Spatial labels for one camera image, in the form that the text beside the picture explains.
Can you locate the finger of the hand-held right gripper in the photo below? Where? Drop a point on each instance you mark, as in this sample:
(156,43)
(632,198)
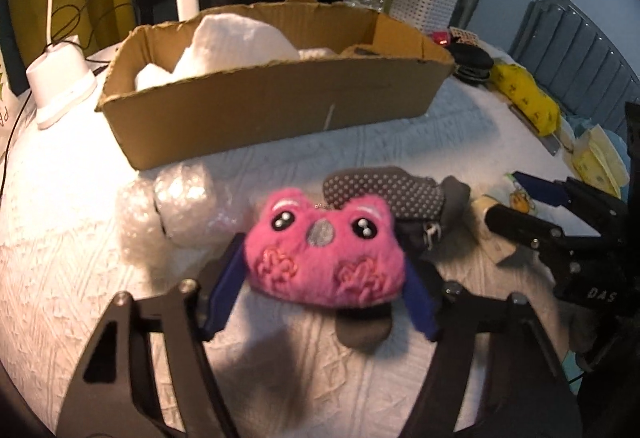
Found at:
(540,190)
(522,224)

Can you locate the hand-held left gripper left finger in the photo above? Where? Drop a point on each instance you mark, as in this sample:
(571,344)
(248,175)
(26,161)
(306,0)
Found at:
(225,285)

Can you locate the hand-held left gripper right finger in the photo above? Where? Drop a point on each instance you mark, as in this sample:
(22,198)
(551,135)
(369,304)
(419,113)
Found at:
(420,305)

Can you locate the duck print tissue packet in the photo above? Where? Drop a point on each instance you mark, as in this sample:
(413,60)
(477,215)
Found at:
(502,250)

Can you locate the pink plush toy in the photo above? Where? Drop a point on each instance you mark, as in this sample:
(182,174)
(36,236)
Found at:
(320,263)

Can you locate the cardboard box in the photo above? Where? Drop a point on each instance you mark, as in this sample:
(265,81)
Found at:
(260,103)

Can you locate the white foam sheet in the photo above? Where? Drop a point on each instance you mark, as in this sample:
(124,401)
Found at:
(230,43)

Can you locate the yellow wet wipes pack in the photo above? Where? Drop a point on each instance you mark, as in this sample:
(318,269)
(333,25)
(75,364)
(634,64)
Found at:
(525,98)

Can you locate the clear bubble wrap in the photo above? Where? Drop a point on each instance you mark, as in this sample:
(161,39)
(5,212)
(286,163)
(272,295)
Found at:
(180,203)

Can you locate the grey dotted sock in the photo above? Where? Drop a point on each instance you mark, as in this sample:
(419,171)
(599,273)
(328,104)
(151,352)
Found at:
(380,193)

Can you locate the white textured tablecloth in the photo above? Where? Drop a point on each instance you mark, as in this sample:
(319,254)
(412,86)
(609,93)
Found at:
(300,393)

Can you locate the grey padded headboard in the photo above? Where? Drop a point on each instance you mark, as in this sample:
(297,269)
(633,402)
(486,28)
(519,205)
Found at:
(575,48)

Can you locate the black round pouch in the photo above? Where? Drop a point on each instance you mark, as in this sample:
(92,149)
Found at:
(470,60)

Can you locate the dotted sticker card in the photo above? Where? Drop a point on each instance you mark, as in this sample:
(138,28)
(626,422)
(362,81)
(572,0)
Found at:
(462,36)

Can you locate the small red item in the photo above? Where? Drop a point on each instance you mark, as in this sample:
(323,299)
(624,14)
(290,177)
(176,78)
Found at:
(440,39)

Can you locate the steel tumbler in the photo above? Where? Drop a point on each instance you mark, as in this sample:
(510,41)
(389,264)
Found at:
(465,0)

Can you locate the white plastic basket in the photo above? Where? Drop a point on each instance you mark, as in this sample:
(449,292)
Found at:
(425,5)

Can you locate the white lamp base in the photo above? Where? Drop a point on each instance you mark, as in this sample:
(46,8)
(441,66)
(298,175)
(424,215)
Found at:
(60,78)

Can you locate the white charger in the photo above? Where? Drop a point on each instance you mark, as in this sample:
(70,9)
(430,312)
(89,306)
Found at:
(187,3)

